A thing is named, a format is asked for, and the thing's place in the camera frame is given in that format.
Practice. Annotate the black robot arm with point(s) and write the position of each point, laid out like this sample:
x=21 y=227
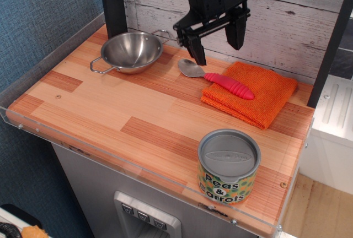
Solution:
x=208 y=16

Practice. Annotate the dark vertical post right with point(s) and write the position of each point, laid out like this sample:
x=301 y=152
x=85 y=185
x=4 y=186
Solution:
x=333 y=45

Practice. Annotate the orange object bottom corner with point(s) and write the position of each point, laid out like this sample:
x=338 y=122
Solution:
x=33 y=232

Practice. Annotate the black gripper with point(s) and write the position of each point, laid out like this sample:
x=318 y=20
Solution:
x=208 y=16

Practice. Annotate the white toy sink unit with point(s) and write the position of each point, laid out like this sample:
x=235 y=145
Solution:
x=327 y=154

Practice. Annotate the peas and carrots can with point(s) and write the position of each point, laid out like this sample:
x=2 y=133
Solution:
x=228 y=160

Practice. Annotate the red handled metal spoon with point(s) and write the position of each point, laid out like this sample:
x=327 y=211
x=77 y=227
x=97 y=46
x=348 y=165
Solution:
x=192 y=70

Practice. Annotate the steel bowl with handles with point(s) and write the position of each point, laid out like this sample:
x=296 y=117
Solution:
x=130 y=53

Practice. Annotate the silver ice dispenser panel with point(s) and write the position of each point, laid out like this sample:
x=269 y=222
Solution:
x=139 y=219

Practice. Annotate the dark vertical post left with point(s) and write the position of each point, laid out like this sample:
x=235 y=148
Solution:
x=115 y=17

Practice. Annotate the grey toy fridge cabinet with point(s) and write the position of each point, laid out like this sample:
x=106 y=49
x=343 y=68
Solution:
x=94 y=185

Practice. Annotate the dark vertical post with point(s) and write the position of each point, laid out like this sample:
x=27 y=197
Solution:
x=115 y=17
x=333 y=45

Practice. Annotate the clear acrylic edge guard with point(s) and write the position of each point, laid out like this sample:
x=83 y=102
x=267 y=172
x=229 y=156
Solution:
x=147 y=127

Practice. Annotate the orange folded rag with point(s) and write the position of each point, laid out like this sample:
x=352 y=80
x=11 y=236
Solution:
x=271 y=91

